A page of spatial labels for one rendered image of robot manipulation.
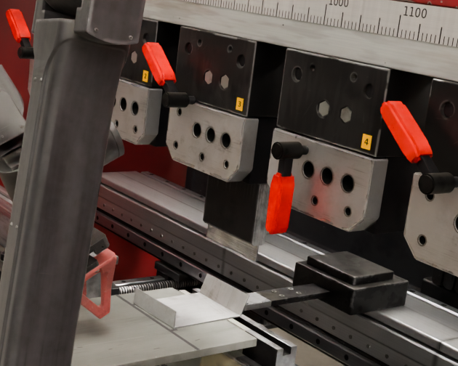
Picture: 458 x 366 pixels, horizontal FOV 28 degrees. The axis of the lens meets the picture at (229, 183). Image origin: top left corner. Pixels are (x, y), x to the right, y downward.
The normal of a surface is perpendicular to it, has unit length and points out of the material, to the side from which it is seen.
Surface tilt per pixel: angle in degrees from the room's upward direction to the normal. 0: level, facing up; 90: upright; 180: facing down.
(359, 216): 90
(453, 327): 0
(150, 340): 0
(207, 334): 0
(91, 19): 83
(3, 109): 65
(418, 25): 90
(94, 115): 83
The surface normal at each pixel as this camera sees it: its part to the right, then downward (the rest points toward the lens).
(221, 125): -0.79, 0.04
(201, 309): 0.12, -0.97
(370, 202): 0.60, 0.25
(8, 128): 0.29, -0.19
